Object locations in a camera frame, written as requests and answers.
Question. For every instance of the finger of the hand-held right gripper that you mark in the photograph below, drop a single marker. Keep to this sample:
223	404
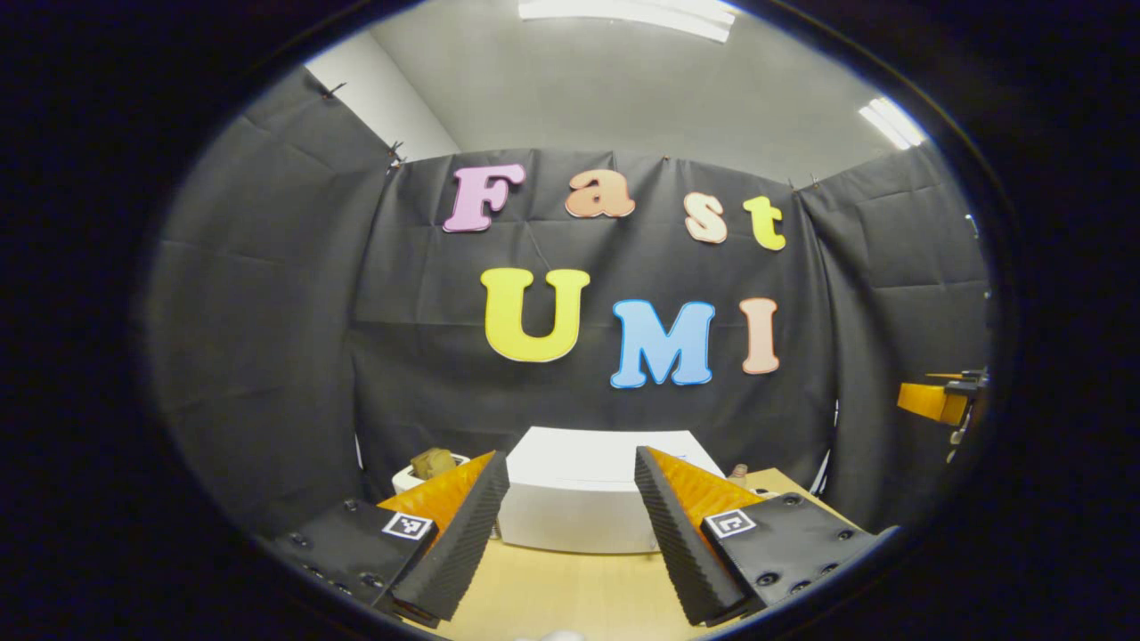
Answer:
931	402
969	383

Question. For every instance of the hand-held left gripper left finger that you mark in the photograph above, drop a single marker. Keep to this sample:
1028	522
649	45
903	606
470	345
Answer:
459	534

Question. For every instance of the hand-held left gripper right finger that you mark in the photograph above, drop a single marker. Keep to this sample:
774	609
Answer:
681	543

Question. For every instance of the white microwave oven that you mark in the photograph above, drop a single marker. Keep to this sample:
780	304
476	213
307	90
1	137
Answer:
579	490

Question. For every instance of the brown bread slice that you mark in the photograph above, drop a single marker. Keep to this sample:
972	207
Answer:
434	463

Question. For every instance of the white toaster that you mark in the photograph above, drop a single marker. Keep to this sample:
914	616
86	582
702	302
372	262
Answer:
405	481

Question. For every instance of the clear bottle with red label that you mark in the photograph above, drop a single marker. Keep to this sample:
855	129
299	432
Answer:
738	472

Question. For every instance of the black backdrop cloth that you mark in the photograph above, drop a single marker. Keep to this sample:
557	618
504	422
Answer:
267	356

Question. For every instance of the ceiling light panel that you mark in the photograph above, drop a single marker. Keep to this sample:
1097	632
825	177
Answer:
891	123

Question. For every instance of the long ceiling light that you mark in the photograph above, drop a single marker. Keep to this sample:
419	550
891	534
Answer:
632	13

